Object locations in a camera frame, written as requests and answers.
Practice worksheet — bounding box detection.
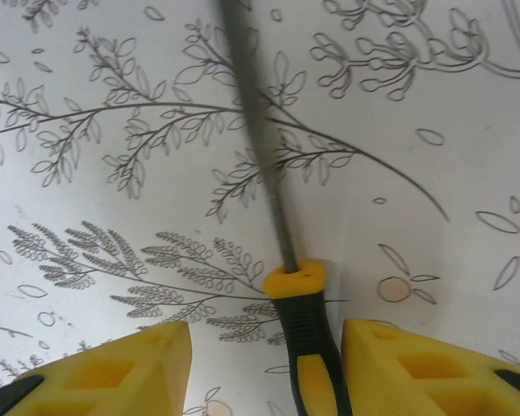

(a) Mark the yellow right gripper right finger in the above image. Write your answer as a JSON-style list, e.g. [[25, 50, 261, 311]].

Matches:
[[341, 318, 520, 416]]

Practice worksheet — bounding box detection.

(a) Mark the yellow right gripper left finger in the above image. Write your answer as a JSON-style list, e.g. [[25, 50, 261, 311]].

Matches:
[[0, 321, 195, 416]]

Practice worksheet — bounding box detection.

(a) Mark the yellow black handled needle file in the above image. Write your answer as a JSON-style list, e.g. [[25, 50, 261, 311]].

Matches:
[[218, 0, 353, 416]]

